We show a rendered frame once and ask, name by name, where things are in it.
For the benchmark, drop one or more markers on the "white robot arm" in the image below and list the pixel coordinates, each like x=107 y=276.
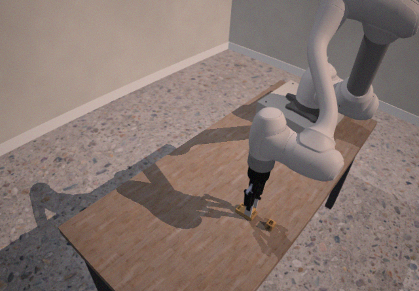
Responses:
x=321 y=94

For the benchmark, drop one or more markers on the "orange rectangular tray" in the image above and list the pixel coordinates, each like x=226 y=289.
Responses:
x=240 y=210

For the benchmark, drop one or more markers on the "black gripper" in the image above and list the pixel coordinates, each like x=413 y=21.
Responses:
x=256 y=187

